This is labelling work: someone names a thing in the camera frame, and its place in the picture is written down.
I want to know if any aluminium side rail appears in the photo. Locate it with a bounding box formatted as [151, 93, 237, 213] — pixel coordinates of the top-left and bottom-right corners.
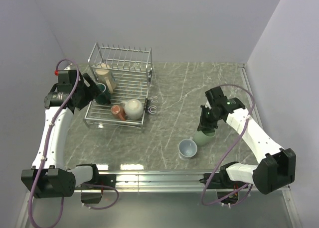
[238, 63, 262, 125]

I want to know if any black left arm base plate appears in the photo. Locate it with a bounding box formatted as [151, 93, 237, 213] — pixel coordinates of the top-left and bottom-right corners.
[96, 174, 117, 188]

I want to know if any dark green mug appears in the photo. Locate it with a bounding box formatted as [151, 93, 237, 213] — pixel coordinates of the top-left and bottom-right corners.
[95, 83, 111, 105]

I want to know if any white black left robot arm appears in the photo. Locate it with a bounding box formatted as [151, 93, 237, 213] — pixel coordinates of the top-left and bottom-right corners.
[21, 70, 101, 198]

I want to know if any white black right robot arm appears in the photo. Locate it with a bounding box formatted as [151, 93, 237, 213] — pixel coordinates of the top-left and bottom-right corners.
[197, 98, 296, 195]

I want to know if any silver wire dish rack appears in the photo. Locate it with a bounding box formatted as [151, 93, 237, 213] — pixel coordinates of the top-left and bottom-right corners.
[84, 43, 154, 128]

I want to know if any beige dragon pattern mug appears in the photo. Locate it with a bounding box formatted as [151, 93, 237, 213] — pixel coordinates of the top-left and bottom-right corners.
[96, 63, 117, 94]

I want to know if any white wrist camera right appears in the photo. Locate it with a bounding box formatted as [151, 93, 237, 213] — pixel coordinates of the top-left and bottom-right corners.
[205, 86, 227, 108]

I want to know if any light green mug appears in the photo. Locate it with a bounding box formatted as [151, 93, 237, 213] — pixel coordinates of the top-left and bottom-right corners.
[192, 131, 215, 146]

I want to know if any aluminium mounting rail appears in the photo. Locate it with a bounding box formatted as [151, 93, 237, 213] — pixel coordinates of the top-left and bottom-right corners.
[72, 170, 291, 194]

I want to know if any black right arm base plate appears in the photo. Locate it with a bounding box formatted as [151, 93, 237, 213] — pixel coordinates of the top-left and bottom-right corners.
[208, 171, 248, 190]

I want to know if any beige speckled round mug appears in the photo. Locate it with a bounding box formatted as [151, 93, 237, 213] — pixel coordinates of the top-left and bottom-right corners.
[120, 99, 144, 120]

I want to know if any pink white mug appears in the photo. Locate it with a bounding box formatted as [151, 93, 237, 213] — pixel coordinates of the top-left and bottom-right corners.
[111, 105, 126, 121]

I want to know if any light blue mug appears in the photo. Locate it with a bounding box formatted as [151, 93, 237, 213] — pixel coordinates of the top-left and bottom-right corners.
[178, 137, 198, 161]

